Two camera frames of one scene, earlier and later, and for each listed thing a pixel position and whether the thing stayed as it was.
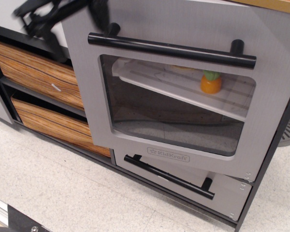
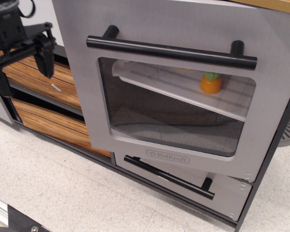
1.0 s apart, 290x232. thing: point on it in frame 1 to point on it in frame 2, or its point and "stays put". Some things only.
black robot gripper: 39,16 to 10,39
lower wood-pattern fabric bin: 67,128 stays put
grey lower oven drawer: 227,195 stays put
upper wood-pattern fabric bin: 22,66 stays put
